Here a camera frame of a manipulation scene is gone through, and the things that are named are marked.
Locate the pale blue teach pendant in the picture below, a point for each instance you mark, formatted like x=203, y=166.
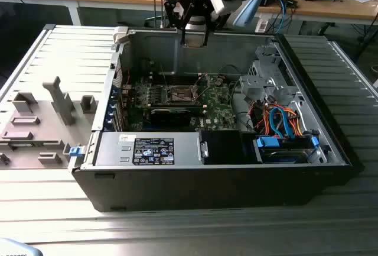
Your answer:
x=14, y=248

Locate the silver CPU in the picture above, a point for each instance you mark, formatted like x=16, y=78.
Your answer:
x=193, y=43

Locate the black RAM slot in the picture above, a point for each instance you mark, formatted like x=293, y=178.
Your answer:
x=158, y=74
x=158, y=82
x=158, y=77

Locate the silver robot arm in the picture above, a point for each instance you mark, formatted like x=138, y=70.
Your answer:
x=249, y=10

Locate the blue plastic latch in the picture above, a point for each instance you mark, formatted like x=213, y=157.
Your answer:
x=75, y=151

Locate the CPU socket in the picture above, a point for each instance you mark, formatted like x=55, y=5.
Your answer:
x=178, y=95

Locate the grey metal drive cage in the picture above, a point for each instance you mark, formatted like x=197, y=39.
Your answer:
x=257, y=83

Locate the grey power supply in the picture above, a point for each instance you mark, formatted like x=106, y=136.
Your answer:
x=112, y=149

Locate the hard disk in blue carrier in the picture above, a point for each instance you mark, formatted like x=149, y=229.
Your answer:
x=283, y=154

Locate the black graphics card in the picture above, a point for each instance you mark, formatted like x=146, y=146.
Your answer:
x=169, y=117

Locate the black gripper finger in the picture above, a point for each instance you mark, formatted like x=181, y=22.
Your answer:
x=183, y=35
x=206, y=37

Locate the pale case release latch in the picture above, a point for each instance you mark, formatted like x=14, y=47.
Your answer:
x=121, y=35

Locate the black PC case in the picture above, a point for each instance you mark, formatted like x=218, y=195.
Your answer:
x=206, y=188

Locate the green motherboard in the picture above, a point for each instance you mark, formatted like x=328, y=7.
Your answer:
x=220, y=105

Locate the grey parts rack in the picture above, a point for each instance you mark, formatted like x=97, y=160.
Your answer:
x=44, y=120

